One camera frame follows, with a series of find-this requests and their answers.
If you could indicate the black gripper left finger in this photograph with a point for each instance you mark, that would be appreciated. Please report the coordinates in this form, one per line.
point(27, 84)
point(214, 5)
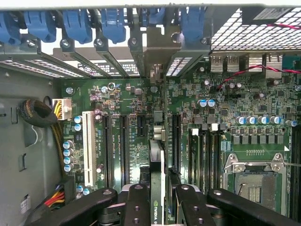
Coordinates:
point(137, 204)

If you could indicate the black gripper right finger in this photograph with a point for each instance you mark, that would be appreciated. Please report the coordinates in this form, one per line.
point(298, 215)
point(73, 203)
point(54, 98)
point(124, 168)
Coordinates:
point(190, 207)

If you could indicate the long black expansion slot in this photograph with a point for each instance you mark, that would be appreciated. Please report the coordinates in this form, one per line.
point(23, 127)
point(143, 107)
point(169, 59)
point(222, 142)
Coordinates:
point(124, 150)
point(107, 150)
point(176, 141)

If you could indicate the metal CPU socket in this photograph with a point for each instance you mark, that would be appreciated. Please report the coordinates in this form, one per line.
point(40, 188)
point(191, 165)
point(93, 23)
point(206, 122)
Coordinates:
point(256, 188)

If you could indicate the white PCI expansion slot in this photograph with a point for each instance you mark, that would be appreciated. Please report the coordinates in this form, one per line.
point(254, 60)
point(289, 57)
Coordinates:
point(89, 146)

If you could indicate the short black expansion slot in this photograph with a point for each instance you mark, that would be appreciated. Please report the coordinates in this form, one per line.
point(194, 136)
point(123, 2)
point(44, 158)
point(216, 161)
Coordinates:
point(141, 127)

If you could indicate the thin metal locking lever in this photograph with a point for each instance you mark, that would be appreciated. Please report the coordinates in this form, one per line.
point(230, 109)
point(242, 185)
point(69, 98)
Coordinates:
point(294, 164)

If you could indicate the white power connector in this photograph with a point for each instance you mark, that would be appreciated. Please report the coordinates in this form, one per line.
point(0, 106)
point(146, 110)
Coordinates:
point(63, 109)

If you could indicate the green motherboard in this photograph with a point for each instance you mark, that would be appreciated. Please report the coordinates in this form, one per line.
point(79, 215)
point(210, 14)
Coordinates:
point(258, 101)

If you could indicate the silver PC case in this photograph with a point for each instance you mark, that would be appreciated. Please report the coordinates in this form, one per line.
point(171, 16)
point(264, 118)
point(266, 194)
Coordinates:
point(23, 141)

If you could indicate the white printed sticker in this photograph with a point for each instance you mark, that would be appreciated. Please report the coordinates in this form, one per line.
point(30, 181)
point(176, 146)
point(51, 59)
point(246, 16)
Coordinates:
point(103, 68)

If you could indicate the perforated metal slot cover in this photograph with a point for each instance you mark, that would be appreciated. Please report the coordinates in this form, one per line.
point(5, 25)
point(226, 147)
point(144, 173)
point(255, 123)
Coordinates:
point(179, 66)
point(80, 58)
point(137, 58)
point(110, 58)
point(54, 68)

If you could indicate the silver USB port block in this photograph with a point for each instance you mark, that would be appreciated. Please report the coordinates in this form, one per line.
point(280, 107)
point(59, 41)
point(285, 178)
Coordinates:
point(216, 63)
point(233, 63)

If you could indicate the silver metal port block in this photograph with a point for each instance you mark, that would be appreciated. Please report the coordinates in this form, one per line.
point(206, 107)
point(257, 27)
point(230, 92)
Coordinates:
point(255, 60)
point(274, 61)

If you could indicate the teal port connector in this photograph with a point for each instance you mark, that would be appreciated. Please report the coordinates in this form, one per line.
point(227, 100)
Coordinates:
point(291, 62)

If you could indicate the small black box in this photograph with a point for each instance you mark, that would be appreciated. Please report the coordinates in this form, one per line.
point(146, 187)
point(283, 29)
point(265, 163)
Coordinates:
point(265, 15)

